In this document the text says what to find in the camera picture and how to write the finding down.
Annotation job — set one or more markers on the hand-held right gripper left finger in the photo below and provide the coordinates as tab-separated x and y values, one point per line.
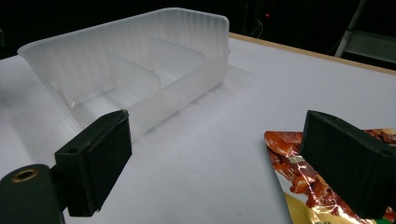
93	165

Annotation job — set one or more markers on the glossy red-brown snack packet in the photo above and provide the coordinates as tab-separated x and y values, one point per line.
306	183

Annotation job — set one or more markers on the translucent plastic storage box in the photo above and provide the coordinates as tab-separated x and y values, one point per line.
130	71

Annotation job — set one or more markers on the grey metal stand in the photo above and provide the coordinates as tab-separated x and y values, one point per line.
364	40

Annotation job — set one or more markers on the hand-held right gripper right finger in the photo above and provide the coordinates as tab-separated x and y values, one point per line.
348	165

